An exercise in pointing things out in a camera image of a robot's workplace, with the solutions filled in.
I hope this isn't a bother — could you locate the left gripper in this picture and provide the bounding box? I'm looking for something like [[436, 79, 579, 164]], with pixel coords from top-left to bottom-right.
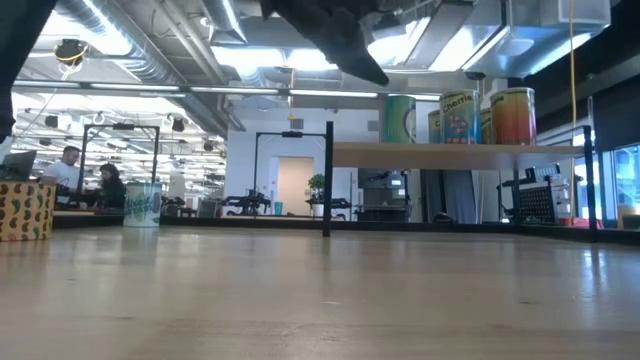
[[258, 0, 391, 87]]

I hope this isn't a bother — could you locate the green can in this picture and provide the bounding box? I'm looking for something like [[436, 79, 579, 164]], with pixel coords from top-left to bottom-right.
[[382, 94, 418, 145]]

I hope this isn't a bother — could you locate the orange gradient can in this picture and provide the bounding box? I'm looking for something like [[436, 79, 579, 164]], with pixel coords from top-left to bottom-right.
[[489, 86, 538, 147]]

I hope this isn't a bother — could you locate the white vegetable can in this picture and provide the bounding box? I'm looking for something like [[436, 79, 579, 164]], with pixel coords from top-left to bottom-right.
[[122, 181, 164, 229]]

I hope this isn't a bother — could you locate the yellow patterned box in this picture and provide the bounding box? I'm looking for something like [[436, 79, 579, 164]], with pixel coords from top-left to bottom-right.
[[0, 181, 57, 244]]

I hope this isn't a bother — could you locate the wooden shelf with black posts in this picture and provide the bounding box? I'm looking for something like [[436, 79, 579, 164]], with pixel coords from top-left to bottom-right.
[[322, 120, 599, 244]]

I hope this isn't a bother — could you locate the potted green plant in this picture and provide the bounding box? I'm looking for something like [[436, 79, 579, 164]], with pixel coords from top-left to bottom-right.
[[306, 173, 327, 219]]

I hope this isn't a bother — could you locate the black machine cabinet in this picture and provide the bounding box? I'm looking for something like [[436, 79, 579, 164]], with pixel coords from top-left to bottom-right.
[[355, 168, 412, 224]]

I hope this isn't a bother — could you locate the grey curtain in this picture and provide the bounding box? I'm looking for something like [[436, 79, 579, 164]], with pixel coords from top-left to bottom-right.
[[427, 169, 476, 225]]

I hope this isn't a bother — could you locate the black pegboard cart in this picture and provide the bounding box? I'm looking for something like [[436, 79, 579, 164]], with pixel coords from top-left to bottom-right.
[[497, 164, 571, 226]]

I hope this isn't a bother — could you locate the person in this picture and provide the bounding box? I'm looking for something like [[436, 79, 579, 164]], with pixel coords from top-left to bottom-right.
[[40, 145, 84, 206], [97, 162, 127, 210]]

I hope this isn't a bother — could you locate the red object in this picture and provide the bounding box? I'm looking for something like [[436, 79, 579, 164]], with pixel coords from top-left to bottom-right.
[[558, 216, 605, 230]]

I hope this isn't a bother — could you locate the yellow bin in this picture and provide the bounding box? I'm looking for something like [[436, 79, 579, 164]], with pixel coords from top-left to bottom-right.
[[617, 203, 640, 230]]

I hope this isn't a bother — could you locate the dark monitor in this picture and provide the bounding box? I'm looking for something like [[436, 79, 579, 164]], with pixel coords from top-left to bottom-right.
[[0, 149, 39, 183]]

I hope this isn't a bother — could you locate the black gantry frame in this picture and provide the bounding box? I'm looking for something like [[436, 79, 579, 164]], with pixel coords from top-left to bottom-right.
[[78, 123, 161, 204], [253, 130, 329, 217]]

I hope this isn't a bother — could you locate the black aluminium table frame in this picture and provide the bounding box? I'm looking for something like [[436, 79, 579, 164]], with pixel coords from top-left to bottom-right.
[[52, 213, 640, 246]]

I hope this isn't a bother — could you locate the yellow hanging cable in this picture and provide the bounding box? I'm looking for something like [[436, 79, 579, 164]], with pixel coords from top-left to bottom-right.
[[568, 0, 579, 226]]

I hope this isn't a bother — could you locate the silver ventilation duct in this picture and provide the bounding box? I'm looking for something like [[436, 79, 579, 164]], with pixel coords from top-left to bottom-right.
[[369, 0, 612, 79]]

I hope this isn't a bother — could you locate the black ceiling cable reel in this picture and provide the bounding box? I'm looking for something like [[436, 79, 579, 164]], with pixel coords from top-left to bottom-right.
[[53, 38, 91, 69]]

